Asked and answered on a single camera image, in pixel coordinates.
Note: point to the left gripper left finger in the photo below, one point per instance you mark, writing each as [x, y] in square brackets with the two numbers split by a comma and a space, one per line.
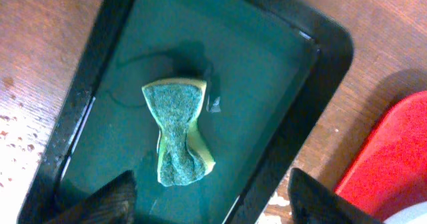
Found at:
[114, 203]

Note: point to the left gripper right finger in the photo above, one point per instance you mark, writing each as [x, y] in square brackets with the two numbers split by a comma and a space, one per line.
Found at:
[312, 203]

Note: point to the green yellow scrub sponge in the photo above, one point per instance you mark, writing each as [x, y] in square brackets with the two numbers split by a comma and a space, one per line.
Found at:
[182, 153]

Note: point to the light blue plate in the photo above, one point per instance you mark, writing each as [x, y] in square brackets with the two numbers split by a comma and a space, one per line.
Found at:
[415, 214]

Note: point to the red plastic tray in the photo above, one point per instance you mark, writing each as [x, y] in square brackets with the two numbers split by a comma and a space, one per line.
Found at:
[389, 173]

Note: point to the black rectangular tray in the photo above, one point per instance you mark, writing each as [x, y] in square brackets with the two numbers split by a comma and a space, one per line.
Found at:
[271, 68]

